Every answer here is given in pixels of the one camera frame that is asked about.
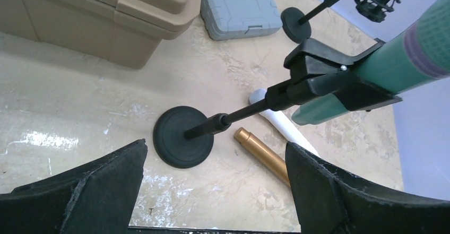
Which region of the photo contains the tan hard case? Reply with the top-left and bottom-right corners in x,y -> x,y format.
1,0 -> 201,69

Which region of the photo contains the black round-base mic stand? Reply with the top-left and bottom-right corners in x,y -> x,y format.
281,0 -> 401,44

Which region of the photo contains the white microphone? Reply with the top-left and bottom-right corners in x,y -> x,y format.
259,109 -> 320,157

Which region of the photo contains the gold microphone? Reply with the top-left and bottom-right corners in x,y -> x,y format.
233,127 -> 291,187

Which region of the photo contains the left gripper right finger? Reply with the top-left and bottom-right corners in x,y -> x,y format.
285,142 -> 449,233

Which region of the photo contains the mint green microphone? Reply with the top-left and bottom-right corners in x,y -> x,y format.
292,0 -> 449,125

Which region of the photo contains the grey plastic case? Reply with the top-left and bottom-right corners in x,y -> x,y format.
200,0 -> 282,41

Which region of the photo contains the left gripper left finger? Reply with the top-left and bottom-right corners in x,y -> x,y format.
1,139 -> 148,233

